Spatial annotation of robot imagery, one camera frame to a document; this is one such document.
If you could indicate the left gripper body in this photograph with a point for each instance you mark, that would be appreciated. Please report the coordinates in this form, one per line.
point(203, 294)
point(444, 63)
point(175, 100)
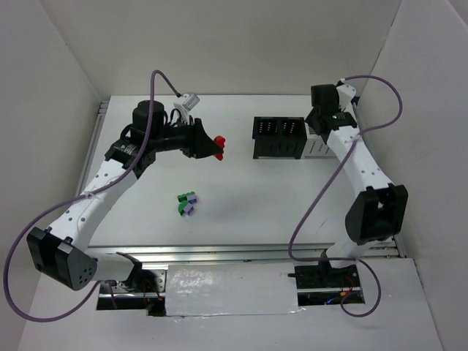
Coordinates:
point(197, 139)

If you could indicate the red curved lego brick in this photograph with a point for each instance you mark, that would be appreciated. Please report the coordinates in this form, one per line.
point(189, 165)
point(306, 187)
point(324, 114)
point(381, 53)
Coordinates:
point(220, 141)

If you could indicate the purple lego brick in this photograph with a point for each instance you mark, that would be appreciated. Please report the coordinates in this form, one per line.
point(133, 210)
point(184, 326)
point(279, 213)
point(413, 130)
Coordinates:
point(188, 209)

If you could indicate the green curved lego brick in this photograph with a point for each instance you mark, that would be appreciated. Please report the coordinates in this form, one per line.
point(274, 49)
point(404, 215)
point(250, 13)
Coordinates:
point(181, 208)

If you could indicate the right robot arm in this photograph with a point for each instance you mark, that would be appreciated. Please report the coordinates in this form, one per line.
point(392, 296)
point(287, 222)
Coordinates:
point(378, 210)

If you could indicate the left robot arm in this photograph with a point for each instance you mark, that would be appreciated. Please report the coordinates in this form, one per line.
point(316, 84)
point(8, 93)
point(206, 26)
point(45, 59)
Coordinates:
point(60, 250)

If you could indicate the green flat lego plate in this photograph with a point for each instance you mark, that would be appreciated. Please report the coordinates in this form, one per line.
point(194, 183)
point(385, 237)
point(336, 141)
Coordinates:
point(182, 198)

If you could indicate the black double bin container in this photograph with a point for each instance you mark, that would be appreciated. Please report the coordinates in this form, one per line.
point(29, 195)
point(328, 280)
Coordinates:
point(278, 137)

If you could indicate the white double bin container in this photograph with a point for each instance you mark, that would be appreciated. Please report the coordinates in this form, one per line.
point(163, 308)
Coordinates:
point(315, 147)

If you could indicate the white taped cover plate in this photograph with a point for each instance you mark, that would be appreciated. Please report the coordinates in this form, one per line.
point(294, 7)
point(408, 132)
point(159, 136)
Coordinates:
point(230, 289)

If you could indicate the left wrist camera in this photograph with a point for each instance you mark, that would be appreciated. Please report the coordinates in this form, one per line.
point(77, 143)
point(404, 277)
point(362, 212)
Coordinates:
point(184, 104)

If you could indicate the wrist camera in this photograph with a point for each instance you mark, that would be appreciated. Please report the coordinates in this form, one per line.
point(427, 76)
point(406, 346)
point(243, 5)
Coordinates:
point(184, 104)
point(346, 93)

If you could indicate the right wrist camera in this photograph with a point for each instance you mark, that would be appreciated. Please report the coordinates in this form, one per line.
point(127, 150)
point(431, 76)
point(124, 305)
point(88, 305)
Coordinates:
point(346, 93)

